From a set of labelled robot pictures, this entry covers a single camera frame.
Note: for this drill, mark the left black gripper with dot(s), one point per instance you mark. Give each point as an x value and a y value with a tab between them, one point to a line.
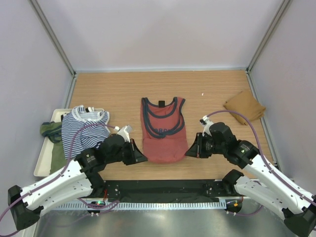
136	156

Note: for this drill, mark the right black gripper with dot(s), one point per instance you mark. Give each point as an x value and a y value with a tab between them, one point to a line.
196	150

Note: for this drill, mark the red graphic tank top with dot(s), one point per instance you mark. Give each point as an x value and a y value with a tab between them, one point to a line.
164	137

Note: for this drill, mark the tan brown tank top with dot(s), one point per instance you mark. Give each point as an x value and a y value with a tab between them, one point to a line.
245	103

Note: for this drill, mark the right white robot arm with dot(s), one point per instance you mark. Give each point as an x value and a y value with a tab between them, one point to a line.
295	206

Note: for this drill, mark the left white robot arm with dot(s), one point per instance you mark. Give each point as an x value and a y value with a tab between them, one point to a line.
80	179

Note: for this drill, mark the olive green tank top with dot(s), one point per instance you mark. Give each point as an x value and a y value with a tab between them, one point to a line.
52	130

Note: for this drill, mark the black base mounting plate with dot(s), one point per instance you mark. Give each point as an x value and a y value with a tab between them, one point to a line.
170	191

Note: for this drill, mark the blue white striped top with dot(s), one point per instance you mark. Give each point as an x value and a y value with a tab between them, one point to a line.
83	128

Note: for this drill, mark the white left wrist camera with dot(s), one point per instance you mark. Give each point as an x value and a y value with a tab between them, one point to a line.
124	132

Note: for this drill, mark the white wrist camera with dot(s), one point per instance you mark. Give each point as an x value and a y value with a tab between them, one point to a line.
206	123
124	132

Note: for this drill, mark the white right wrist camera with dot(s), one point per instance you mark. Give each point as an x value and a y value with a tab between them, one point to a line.
206	123

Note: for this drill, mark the slotted grey cable duct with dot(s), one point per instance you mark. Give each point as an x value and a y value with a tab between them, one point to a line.
125	206

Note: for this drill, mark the right aluminium frame post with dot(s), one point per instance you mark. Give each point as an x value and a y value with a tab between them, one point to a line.
282	9

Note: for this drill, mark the aluminium frame post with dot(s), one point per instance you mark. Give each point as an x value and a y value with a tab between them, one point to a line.
51	34
282	9

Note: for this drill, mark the left aluminium frame post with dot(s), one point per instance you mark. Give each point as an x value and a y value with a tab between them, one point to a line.
51	34

